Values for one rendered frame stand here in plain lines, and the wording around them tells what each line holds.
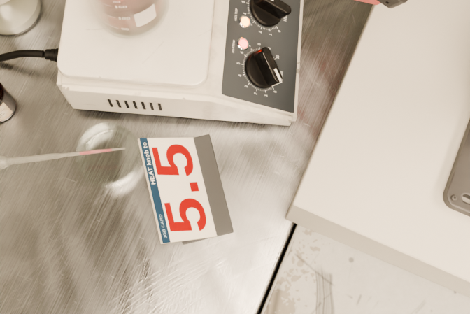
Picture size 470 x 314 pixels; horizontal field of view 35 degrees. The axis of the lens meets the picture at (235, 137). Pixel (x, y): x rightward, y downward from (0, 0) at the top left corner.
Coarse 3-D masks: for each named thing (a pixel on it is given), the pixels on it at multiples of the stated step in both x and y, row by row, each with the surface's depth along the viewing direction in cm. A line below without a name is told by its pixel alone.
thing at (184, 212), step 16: (160, 144) 63; (176, 144) 64; (160, 160) 63; (176, 160) 64; (192, 160) 65; (160, 176) 62; (176, 176) 63; (192, 176) 64; (160, 192) 61; (176, 192) 63; (192, 192) 64; (176, 208) 62; (192, 208) 63; (176, 224) 61; (192, 224) 62; (208, 224) 64
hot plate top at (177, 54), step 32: (192, 0) 60; (64, 32) 59; (96, 32) 59; (160, 32) 59; (192, 32) 60; (64, 64) 59; (96, 64) 59; (128, 64) 59; (160, 64) 59; (192, 64) 59
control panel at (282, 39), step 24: (240, 0) 63; (288, 0) 66; (240, 24) 63; (288, 24) 65; (240, 48) 62; (288, 48) 65; (240, 72) 62; (288, 72) 64; (240, 96) 61; (264, 96) 63; (288, 96) 64
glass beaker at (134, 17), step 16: (96, 0) 54; (112, 0) 52; (128, 0) 52; (144, 0) 53; (160, 0) 56; (96, 16) 58; (112, 16) 55; (128, 16) 55; (144, 16) 56; (160, 16) 58; (112, 32) 59; (128, 32) 58; (144, 32) 58
